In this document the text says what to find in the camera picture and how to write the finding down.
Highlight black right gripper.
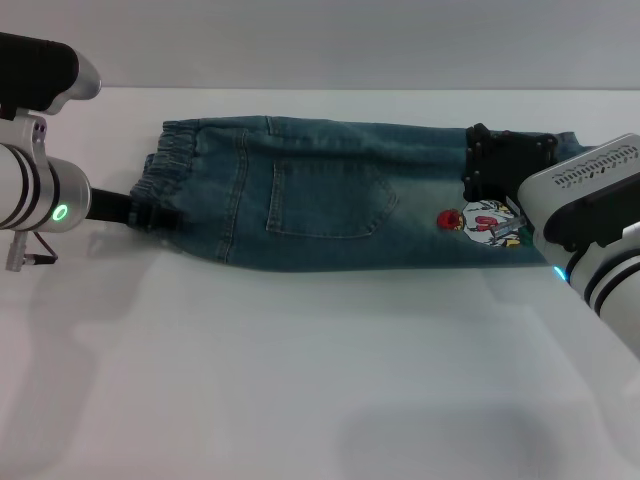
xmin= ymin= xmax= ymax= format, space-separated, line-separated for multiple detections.
xmin=462 ymin=122 xmax=559 ymax=202

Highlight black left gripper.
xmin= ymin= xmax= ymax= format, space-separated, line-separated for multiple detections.
xmin=88 ymin=188 xmax=183 ymax=232

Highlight blue denim shorts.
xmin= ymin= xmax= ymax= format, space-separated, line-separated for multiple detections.
xmin=128 ymin=115 xmax=597 ymax=274

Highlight right arm silver cable plug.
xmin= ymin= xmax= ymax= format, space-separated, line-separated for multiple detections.
xmin=492 ymin=197 xmax=529 ymax=239

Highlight right wrist camera housing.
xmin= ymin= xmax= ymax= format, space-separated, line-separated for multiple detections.
xmin=517 ymin=132 xmax=640 ymax=266

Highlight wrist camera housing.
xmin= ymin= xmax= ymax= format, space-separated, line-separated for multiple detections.
xmin=517 ymin=132 xmax=640 ymax=266
xmin=0 ymin=32 xmax=103 ymax=122

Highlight left arm cable with plug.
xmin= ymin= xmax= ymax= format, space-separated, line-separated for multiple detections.
xmin=4 ymin=230 xmax=60 ymax=273

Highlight left wrist camera housing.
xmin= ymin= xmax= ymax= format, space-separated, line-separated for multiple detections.
xmin=0 ymin=32 xmax=103 ymax=122

